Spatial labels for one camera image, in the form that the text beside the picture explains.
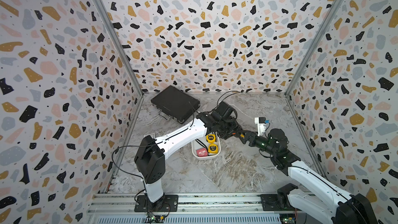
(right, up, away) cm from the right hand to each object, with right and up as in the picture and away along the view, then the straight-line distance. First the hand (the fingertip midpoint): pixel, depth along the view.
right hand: (239, 133), depth 77 cm
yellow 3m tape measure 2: (-14, -6, +17) cm, 23 cm away
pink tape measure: (-19, -13, +12) cm, 26 cm away
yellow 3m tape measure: (-13, -11, +13) cm, 21 cm away
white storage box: (-20, -9, +18) cm, 28 cm away
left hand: (+1, +2, -1) cm, 3 cm away
